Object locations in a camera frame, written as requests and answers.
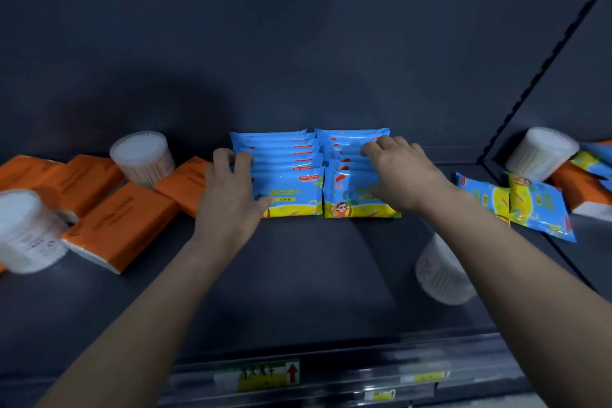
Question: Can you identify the person's right hand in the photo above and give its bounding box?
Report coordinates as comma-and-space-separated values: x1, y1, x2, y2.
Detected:
360, 135, 456, 215

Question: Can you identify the person's left hand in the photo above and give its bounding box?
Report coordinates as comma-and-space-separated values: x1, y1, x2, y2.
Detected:
193, 149, 274, 244

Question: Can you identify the row of blue wipe packets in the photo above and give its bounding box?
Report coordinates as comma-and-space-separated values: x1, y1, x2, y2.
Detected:
229, 129, 326, 219
316, 127, 402, 220

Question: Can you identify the person's left forearm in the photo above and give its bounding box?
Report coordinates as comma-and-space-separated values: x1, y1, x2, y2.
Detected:
35, 235, 251, 408

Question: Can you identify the person's right forearm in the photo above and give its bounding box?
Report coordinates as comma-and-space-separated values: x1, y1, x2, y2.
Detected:
423, 183, 612, 408

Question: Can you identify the orange tissue pack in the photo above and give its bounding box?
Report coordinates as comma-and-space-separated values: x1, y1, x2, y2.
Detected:
34, 154, 126, 220
549, 139, 612, 223
61, 182, 180, 275
0, 155, 66, 192
153, 156, 214, 219

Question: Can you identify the clear cotton swab tub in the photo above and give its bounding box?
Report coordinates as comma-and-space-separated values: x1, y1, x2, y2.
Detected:
109, 131, 177, 189
0, 189, 70, 275
414, 233, 478, 306
505, 127, 580, 183

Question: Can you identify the blue yellow wipe packet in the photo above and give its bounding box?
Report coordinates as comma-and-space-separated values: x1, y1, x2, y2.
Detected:
507, 172, 577, 243
569, 142, 612, 182
454, 172, 511, 227

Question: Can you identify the black slotted shelf upright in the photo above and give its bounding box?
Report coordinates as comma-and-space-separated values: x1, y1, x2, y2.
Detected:
478, 0, 612, 164

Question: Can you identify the green yellow price label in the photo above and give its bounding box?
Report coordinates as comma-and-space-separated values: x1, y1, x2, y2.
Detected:
214, 360, 301, 394

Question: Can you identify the clear shelf price rail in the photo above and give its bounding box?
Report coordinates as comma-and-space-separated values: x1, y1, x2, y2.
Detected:
158, 331, 532, 408

